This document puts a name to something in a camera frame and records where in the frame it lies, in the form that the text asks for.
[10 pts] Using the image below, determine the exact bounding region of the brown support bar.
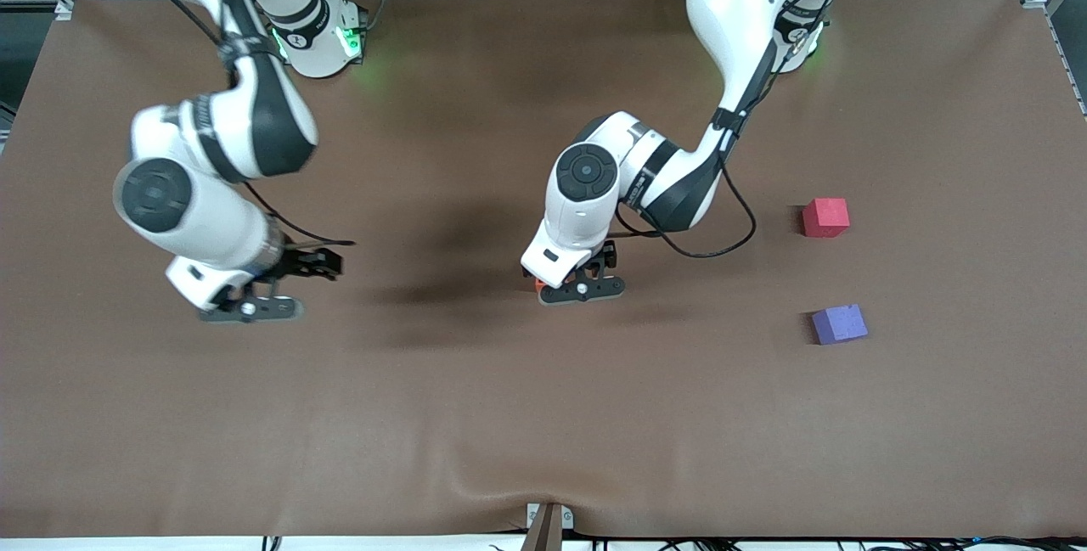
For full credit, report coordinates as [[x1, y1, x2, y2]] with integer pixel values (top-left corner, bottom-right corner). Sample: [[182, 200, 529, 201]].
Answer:
[[520, 503, 566, 551]]

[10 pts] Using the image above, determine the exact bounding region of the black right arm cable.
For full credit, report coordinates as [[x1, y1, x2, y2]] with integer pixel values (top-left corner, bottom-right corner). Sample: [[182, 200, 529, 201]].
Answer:
[[98, 0, 358, 248]]

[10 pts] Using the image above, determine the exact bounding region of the grey metal bracket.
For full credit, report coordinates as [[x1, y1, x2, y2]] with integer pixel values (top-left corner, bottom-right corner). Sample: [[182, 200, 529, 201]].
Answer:
[[526, 503, 575, 531]]

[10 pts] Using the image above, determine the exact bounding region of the purple foam block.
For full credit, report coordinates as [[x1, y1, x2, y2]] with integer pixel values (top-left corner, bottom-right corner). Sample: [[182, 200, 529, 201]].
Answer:
[[811, 304, 870, 346]]

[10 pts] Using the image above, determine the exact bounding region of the red foam block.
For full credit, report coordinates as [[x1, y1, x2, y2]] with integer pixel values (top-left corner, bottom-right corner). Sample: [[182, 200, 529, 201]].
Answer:
[[803, 198, 851, 239]]

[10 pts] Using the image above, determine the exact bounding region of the brown table mat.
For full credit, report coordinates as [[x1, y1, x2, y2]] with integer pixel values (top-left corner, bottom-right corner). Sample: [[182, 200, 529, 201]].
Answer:
[[0, 0, 1087, 540]]

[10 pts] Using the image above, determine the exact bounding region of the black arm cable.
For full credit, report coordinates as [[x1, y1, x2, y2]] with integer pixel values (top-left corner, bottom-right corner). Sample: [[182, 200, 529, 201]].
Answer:
[[98, 0, 358, 248], [613, 0, 758, 261]]

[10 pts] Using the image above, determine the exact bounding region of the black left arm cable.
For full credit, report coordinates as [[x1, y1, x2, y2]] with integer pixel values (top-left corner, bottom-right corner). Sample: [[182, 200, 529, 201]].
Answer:
[[613, 0, 758, 261]]

